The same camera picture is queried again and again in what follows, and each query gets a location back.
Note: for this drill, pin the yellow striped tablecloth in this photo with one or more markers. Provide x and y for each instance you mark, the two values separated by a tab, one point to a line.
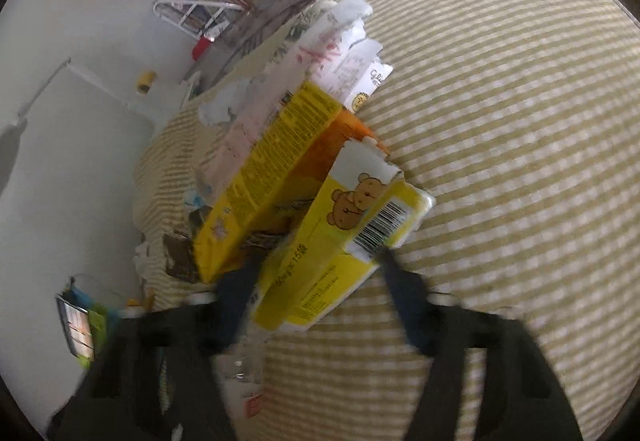
500	121

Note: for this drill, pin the torn white pink wrapper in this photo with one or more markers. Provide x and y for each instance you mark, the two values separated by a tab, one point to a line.
300	66

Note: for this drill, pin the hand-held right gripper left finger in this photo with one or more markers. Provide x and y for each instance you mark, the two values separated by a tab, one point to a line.
235	306

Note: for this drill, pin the crushed clear plastic bottle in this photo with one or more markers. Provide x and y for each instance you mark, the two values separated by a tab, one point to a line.
245	371

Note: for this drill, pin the white metal book rack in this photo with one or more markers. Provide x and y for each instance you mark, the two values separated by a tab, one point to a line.
192	8

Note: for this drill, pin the brown wrapper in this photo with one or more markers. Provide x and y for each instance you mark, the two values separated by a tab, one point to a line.
180	256

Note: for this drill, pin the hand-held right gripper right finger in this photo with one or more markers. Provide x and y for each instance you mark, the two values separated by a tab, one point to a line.
407	306

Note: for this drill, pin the yellow carton box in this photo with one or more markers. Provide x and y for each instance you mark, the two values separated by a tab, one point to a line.
270	161

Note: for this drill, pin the yellow round container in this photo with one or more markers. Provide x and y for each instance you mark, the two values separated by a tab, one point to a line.
146	81

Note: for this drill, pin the yellow bear tissue pack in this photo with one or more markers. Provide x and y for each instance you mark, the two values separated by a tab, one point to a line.
325	246

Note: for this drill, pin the blue green box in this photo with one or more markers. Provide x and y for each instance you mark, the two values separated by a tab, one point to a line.
82	326

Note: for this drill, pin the orange plastic snack bag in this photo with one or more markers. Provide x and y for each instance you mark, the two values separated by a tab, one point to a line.
340	141

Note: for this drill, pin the red bag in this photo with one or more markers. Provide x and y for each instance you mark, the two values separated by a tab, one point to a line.
201	48

